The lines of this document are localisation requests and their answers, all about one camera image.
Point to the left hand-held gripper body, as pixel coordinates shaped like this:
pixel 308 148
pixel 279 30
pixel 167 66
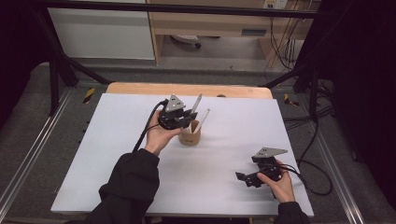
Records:
pixel 171 118

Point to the office chair base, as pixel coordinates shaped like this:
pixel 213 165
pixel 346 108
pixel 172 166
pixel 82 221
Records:
pixel 186 39

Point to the white round pen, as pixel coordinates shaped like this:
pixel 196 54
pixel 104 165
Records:
pixel 202 119

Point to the wooden table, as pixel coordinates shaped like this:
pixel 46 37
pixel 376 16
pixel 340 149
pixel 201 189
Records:
pixel 140 88

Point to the white cabinet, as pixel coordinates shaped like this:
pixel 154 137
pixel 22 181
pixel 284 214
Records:
pixel 102 34

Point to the person's left hand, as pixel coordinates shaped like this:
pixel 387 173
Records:
pixel 160 138

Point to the yellow black tape strip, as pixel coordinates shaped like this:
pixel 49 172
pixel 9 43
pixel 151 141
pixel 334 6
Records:
pixel 89 95
pixel 290 100

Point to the aluminium floor rail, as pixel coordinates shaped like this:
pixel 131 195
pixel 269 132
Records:
pixel 34 146
pixel 339 180

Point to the wooden desk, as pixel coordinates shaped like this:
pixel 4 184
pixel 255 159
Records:
pixel 218 25

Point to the black metal frame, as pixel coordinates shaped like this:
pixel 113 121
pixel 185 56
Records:
pixel 174 7

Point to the white power strip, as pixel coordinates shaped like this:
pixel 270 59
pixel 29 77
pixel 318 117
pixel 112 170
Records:
pixel 275 3

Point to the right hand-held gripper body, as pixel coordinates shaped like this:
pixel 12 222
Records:
pixel 267 168

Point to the brown cup with animal figure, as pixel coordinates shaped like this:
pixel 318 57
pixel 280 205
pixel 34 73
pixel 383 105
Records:
pixel 190 138

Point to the person's right hand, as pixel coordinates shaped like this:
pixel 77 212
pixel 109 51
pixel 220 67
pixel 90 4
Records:
pixel 281 186

